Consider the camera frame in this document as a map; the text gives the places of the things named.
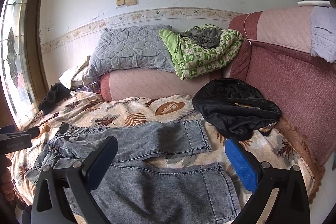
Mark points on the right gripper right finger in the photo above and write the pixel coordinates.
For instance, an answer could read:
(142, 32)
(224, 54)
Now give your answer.
(291, 204)

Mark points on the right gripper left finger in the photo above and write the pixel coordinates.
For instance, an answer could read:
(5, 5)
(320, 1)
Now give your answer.
(50, 201)

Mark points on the grey denim pants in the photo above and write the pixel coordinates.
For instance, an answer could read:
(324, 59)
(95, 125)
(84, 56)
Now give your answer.
(134, 190)

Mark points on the person's left hand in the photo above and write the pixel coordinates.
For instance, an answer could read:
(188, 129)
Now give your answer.
(7, 187)

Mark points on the leaf-patterned cream blanket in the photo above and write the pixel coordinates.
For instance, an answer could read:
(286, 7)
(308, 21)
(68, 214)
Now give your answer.
(283, 148)

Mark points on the stained glass window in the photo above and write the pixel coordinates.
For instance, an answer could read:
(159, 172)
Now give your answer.
(14, 69)

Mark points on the small black garment near window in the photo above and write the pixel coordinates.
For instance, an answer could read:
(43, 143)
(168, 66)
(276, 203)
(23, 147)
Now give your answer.
(57, 93)

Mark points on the cream pillow behind sofa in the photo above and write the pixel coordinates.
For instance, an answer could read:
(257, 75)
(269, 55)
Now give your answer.
(76, 76)

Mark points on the black garment on sofa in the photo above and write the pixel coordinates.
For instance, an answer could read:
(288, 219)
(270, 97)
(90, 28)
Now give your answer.
(236, 109)

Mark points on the grey quilted pillow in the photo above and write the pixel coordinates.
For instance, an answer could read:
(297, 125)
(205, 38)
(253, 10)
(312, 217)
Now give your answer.
(136, 47)

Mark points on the green patterned folded quilt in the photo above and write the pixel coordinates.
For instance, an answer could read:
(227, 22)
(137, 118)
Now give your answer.
(191, 60)

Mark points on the lavender cloth on sofa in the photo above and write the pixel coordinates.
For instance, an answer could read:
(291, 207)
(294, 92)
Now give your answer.
(323, 25)

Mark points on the dark grey cloth on quilt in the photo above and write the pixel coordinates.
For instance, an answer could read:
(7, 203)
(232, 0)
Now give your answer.
(206, 37)

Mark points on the beige wall switch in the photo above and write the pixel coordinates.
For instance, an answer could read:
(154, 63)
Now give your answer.
(120, 3)

